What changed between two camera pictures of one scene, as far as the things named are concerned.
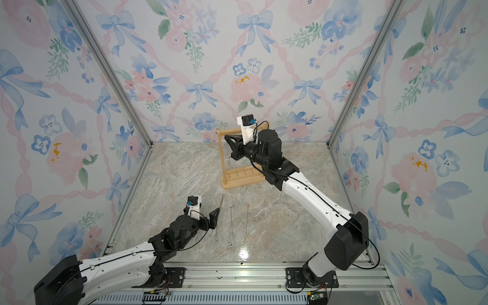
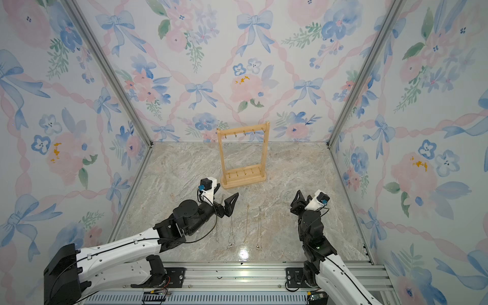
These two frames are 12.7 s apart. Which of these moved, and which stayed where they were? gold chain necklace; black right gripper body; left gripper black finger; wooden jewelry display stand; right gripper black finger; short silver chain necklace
Moved: black right gripper body; left gripper black finger; right gripper black finger
Stayed: wooden jewelry display stand; short silver chain necklace; gold chain necklace
